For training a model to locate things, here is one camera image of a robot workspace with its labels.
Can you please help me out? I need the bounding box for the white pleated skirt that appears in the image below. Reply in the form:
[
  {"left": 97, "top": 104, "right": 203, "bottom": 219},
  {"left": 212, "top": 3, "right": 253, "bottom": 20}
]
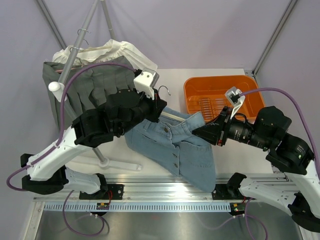
[{"left": 51, "top": 38, "right": 158, "bottom": 76}]

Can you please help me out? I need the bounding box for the frame post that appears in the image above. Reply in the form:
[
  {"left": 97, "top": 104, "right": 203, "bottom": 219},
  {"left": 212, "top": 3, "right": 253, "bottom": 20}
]
[
  {"left": 252, "top": 0, "right": 299, "bottom": 78},
  {"left": 34, "top": 0, "right": 67, "bottom": 49}
]

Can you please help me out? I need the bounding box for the white slotted cable duct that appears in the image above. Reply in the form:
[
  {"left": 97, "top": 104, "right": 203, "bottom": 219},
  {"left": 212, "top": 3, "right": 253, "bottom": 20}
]
[{"left": 44, "top": 202, "right": 231, "bottom": 213}]

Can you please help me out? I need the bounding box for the pink hanger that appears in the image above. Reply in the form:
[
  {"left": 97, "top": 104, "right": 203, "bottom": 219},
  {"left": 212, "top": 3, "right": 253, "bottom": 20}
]
[{"left": 55, "top": 64, "right": 84, "bottom": 74}]

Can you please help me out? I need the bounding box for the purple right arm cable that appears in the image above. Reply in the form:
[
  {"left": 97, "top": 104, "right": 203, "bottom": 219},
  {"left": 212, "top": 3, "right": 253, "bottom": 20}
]
[{"left": 199, "top": 86, "right": 320, "bottom": 237}]

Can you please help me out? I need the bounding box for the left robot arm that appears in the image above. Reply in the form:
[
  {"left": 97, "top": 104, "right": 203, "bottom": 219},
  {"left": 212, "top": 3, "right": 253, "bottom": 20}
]
[{"left": 20, "top": 89, "right": 167, "bottom": 199}]

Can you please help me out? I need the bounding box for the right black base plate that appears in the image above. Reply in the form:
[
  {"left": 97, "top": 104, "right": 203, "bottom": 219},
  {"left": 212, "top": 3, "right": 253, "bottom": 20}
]
[{"left": 211, "top": 183, "right": 251, "bottom": 200}]

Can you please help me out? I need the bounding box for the grey pleated skirt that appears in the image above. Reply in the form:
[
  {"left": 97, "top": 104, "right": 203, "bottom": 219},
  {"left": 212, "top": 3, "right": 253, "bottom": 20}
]
[{"left": 42, "top": 56, "right": 136, "bottom": 130}]

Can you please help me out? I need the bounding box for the aluminium mounting rail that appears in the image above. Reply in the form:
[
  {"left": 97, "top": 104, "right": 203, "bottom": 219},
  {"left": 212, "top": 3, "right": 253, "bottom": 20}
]
[{"left": 33, "top": 173, "right": 299, "bottom": 202}]

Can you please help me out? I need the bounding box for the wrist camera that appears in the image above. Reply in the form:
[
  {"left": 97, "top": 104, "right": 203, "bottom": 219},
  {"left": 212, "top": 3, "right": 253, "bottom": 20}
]
[
  {"left": 133, "top": 68, "right": 160, "bottom": 100},
  {"left": 224, "top": 86, "right": 246, "bottom": 119}
]

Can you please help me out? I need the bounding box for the silver clothes rack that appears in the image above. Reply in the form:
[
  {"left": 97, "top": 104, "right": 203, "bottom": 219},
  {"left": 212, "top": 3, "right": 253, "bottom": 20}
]
[{"left": 48, "top": 0, "right": 143, "bottom": 171}]

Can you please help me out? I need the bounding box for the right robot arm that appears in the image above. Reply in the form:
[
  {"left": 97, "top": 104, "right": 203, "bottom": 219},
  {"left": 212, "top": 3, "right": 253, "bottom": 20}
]
[{"left": 192, "top": 106, "right": 320, "bottom": 233}]

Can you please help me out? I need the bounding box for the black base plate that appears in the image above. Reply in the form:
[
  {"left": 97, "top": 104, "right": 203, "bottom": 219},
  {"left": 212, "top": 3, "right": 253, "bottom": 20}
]
[
  {"left": 211, "top": 183, "right": 251, "bottom": 200},
  {"left": 79, "top": 184, "right": 124, "bottom": 200}
]

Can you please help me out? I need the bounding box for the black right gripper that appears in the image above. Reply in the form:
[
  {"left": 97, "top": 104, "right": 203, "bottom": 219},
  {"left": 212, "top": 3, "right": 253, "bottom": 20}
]
[{"left": 193, "top": 105, "right": 274, "bottom": 151}]

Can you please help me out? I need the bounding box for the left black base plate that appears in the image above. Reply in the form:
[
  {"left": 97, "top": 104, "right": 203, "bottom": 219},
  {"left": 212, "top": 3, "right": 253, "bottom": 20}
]
[{"left": 79, "top": 184, "right": 124, "bottom": 200}]

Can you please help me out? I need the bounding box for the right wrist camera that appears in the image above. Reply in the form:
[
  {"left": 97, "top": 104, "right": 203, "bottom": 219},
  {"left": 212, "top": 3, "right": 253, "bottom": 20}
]
[{"left": 224, "top": 86, "right": 246, "bottom": 119}]

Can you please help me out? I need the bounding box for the cream plastic hanger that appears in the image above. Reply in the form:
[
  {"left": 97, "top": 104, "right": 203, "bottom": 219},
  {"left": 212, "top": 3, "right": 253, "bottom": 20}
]
[{"left": 158, "top": 85, "right": 188, "bottom": 121}]

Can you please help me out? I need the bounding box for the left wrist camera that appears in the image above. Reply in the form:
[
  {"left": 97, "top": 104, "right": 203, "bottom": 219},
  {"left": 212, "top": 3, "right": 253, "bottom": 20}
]
[{"left": 133, "top": 68, "right": 160, "bottom": 100}]

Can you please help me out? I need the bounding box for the orange plastic basket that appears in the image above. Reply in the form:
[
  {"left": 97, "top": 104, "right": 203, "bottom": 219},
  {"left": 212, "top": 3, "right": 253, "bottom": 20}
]
[{"left": 183, "top": 74, "right": 266, "bottom": 123}]

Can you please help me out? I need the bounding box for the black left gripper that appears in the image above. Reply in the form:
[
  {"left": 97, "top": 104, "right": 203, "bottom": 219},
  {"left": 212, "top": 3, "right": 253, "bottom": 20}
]
[{"left": 117, "top": 87, "right": 168, "bottom": 137}]

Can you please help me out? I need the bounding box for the left frame post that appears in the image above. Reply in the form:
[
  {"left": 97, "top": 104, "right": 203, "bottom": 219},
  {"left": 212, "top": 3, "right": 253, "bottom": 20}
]
[{"left": 34, "top": 0, "right": 67, "bottom": 49}]

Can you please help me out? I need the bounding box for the blue denim skirt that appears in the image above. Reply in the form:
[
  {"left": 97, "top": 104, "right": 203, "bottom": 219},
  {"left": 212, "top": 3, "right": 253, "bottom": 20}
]
[{"left": 124, "top": 107, "right": 216, "bottom": 193}]

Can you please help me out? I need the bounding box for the right frame post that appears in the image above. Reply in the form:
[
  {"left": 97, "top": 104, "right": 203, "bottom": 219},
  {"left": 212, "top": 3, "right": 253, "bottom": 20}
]
[{"left": 252, "top": 0, "right": 299, "bottom": 78}]

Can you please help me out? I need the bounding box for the cream hanger of white skirt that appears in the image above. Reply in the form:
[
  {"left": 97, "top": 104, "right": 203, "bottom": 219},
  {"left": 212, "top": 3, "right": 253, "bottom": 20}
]
[{"left": 79, "top": 44, "right": 112, "bottom": 53}]

